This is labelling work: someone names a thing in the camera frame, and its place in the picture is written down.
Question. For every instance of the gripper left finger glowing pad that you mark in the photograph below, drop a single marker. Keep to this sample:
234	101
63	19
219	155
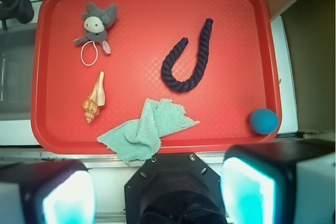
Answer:
47	192

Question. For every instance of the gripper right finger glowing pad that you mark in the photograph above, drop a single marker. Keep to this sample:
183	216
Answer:
280	182

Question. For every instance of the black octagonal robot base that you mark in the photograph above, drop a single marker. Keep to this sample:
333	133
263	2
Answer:
174	188

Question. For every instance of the golden spiral shell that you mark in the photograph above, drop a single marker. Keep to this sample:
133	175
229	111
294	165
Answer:
95	100

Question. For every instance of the blue knitted ball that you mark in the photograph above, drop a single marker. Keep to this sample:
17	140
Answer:
263	121

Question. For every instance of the mint green cloth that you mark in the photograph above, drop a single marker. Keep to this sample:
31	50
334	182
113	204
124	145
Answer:
140	139

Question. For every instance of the red plastic tray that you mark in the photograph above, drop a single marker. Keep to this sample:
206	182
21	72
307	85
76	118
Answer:
214	57

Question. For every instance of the grey plush mouse toy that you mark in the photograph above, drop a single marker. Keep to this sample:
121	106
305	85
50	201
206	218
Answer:
96	22

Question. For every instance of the black faucet fixture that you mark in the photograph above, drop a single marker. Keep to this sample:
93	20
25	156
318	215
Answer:
21	10

